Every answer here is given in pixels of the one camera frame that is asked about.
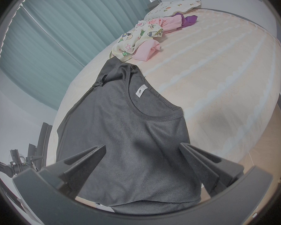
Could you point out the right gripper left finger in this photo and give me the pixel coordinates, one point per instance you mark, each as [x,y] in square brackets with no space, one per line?
[69,179]

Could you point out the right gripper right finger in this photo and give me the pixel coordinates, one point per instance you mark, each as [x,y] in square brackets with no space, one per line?
[221,179]

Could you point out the black T-shirt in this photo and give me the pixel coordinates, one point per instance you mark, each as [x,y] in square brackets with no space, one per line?
[131,137]

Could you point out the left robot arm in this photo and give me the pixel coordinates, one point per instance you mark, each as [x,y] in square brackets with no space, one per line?
[16,163]

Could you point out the bed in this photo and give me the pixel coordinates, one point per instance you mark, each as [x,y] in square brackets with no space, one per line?
[213,67]

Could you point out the blue-green curtain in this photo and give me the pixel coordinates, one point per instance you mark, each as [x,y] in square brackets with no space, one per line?
[32,62]
[84,15]

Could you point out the pale pink garment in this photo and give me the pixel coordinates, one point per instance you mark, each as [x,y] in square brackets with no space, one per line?
[146,51]

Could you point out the white printed pyjama top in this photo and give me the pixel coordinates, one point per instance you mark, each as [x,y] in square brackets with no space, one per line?
[135,39]

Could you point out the purple garment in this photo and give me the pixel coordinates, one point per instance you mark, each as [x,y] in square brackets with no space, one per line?
[188,20]

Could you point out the white printed pillow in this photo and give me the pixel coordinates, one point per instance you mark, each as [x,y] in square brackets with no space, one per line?
[173,8]

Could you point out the grey bedside table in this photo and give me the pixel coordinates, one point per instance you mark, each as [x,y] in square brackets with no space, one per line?
[152,6]

